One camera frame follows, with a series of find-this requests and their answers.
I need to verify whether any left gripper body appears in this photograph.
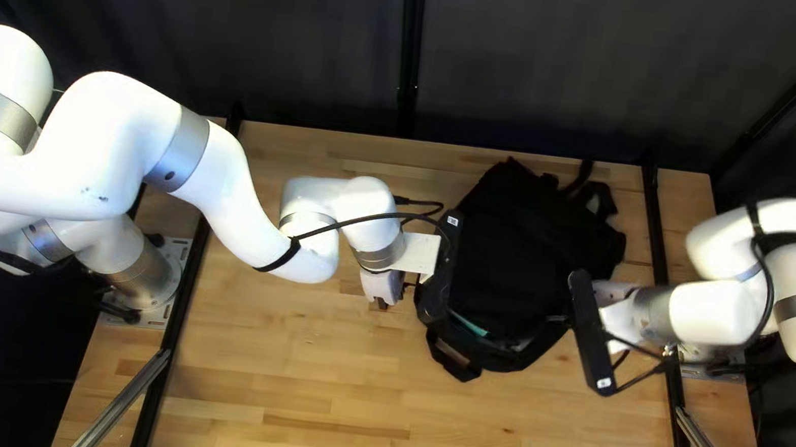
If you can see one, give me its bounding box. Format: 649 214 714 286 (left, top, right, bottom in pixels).
356 265 408 308

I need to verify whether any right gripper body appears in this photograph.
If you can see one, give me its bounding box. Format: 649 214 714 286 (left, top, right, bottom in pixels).
583 277 648 358

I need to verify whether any black backpack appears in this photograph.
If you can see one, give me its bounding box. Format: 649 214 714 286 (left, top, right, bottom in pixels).
403 145 638 403

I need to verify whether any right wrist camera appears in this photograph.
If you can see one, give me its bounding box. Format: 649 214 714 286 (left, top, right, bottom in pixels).
552 267 632 397

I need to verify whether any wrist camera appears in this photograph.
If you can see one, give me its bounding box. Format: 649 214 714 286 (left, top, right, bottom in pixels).
552 267 632 397
412 206 464 327

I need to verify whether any white camera bracket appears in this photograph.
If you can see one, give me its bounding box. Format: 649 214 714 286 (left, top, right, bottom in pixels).
399 232 443 277

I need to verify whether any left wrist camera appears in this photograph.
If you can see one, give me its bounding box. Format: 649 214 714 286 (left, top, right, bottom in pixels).
412 206 464 327

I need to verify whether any black cable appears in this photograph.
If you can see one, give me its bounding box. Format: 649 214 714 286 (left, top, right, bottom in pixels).
602 208 786 414
252 177 457 297

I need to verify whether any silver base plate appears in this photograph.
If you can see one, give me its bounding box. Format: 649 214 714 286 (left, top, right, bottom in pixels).
670 338 762 389
94 227 196 336

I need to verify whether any black frame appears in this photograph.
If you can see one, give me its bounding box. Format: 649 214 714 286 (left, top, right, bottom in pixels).
52 0 796 447

